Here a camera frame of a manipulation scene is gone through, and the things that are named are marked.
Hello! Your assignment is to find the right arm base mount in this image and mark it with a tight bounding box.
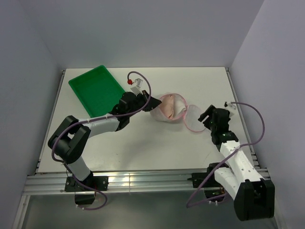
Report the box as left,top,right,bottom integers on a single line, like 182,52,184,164
187,172,225,198

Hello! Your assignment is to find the beige pink bra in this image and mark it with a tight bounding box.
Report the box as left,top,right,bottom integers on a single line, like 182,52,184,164
160,94,174,119

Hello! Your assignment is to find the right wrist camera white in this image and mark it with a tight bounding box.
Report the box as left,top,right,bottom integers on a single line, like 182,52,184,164
224,102,237,117

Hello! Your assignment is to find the white bra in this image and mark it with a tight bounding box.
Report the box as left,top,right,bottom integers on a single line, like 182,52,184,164
174,98,187,119

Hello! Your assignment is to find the aluminium front rail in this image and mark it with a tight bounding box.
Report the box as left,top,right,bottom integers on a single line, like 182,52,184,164
22,169,271,196

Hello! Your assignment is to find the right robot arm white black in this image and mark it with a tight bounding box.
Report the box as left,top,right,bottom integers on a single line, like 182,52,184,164
198,102,275,221

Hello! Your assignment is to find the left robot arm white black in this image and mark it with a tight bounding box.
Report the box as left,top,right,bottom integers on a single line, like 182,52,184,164
48,90,162,190

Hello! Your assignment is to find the green plastic tray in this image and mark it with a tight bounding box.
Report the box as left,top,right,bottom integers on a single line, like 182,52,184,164
69,65,125,118

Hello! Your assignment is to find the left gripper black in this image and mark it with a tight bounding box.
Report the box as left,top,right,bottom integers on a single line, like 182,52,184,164
127,90,161,117

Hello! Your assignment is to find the white mesh laundry bag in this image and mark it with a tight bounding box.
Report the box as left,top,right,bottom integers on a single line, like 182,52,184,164
150,93,205,133

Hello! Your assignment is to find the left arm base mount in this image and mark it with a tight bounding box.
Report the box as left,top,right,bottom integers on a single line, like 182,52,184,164
64,176,109,209

